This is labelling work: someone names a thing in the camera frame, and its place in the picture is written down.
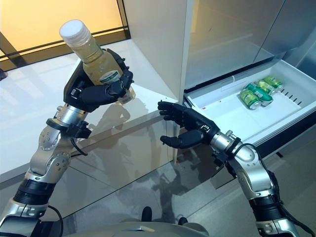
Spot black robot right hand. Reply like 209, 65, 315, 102
157, 100, 221, 150

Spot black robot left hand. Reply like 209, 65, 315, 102
63, 48, 134, 113

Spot yellow drink bottle white cap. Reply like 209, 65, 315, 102
59, 20, 136, 106

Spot white open fridge drawer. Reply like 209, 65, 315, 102
183, 60, 316, 158

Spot green drink can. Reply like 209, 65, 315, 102
238, 88, 261, 110
261, 76, 285, 91
254, 80, 278, 96

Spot teal label drink can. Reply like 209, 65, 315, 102
244, 82, 274, 103

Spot tall white cabinet panel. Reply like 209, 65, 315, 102
122, 0, 196, 166

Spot black framed lit window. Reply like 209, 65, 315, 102
0, 0, 131, 62

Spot robot left leg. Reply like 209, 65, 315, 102
142, 206, 154, 223

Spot grey robot torso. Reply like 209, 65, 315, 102
81, 221, 210, 237

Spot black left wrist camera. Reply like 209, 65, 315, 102
66, 120, 91, 139

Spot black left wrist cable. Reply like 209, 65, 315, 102
45, 137, 89, 237

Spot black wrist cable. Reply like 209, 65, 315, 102
45, 137, 89, 237
236, 142, 306, 237

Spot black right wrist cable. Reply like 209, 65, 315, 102
236, 142, 306, 237

